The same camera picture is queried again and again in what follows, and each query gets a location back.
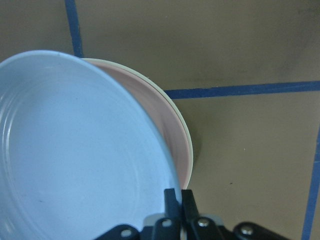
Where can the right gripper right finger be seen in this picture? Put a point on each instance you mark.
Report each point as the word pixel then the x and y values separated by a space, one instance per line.
pixel 197 227

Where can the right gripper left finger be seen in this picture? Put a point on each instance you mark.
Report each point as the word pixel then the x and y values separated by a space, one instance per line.
pixel 168 227

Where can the blue plate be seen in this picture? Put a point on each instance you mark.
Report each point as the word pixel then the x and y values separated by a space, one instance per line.
pixel 78 154

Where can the pink plate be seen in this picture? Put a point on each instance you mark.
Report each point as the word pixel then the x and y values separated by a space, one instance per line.
pixel 172 135

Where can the white plate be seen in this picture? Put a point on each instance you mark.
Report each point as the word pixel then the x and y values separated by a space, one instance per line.
pixel 185 132

